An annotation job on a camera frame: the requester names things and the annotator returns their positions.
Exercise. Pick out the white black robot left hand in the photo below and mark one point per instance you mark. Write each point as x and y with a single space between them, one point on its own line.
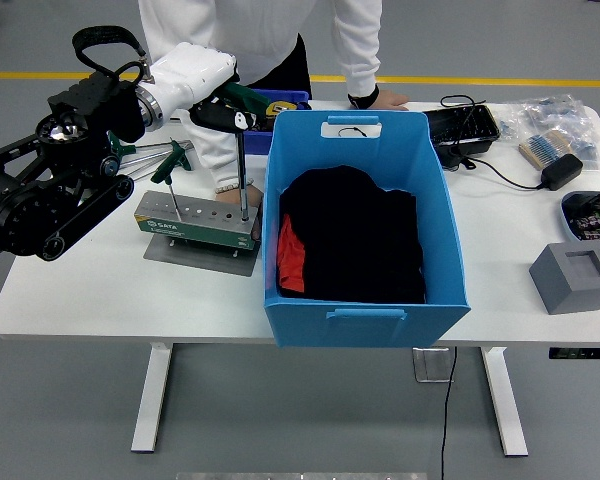
195 70

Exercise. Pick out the person's left hand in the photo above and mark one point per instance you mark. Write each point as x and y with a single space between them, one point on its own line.
392 100

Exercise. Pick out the person's right hand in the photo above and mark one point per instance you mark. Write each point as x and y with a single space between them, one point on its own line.
230 195

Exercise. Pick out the green silver wrench stand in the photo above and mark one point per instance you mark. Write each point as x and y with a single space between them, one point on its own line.
190 232

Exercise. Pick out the person's right forearm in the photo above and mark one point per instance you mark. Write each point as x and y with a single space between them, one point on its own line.
217 160

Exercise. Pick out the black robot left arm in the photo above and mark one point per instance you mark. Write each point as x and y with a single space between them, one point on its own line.
90 100

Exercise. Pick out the person's left forearm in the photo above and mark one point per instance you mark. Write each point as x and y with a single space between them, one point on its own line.
362 75

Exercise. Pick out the blue folding plastic box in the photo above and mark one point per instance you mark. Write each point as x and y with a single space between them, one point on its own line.
360 330

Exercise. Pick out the small blue parts bin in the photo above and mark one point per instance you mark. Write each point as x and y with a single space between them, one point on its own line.
257 142

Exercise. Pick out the black tray device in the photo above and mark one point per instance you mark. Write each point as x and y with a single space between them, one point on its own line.
460 127

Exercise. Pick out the person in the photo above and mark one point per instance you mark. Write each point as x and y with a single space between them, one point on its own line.
260 30

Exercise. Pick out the red cloth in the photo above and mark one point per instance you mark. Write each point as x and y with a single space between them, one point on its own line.
291 260

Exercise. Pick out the yellow tape measure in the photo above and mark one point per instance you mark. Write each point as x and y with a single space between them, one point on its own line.
280 107

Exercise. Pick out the black cloth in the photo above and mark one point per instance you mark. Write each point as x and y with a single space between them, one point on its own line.
350 235

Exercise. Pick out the resistor strip bundle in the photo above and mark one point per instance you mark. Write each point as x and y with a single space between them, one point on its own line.
542 147

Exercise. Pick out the clear plastic bags of parts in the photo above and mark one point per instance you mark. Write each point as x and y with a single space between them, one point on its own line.
550 112

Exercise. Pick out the black power adapter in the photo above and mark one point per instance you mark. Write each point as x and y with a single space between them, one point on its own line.
561 171

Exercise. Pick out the white table leg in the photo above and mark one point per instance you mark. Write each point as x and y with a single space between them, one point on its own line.
505 400
152 400

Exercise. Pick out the light blue tray of components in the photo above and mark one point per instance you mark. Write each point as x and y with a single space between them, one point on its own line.
592 220

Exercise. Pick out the grey block with square recess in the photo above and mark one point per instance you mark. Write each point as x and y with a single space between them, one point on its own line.
560 285

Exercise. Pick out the silver metal plate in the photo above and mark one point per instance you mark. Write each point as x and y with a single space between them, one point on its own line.
430 365

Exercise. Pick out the black table control panel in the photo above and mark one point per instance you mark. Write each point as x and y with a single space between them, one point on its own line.
580 353

